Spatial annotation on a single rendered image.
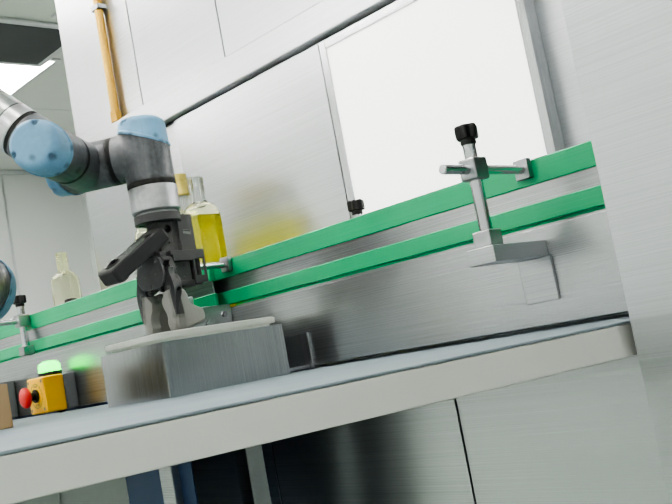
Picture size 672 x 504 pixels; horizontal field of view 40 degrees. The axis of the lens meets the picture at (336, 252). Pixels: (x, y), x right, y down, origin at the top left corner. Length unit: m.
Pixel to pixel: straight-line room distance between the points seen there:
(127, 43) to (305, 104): 0.67
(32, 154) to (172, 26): 0.86
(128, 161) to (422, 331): 0.51
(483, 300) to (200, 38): 1.03
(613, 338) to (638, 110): 0.22
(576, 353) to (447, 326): 0.40
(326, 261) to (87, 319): 0.61
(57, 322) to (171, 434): 1.33
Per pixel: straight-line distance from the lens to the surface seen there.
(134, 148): 1.45
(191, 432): 0.70
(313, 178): 1.72
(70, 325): 1.96
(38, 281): 8.18
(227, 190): 1.91
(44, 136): 1.35
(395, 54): 1.59
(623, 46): 0.95
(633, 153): 0.94
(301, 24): 1.77
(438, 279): 1.29
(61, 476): 0.67
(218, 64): 1.96
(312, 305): 1.47
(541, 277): 1.19
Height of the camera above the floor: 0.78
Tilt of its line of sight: 6 degrees up
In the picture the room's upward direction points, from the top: 11 degrees counter-clockwise
